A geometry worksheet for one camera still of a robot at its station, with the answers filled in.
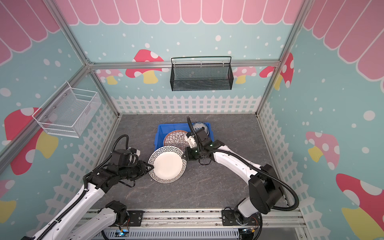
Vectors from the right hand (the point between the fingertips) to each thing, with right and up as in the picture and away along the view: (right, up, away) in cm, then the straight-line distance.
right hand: (181, 156), depth 80 cm
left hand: (-15, -7, -4) cm, 17 cm away
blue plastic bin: (-16, +14, +26) cm, 34 cm away
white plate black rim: (-6, -4, -1) cm, 8 cm away
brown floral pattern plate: (-6, +8, +25) cm, 27 cm away
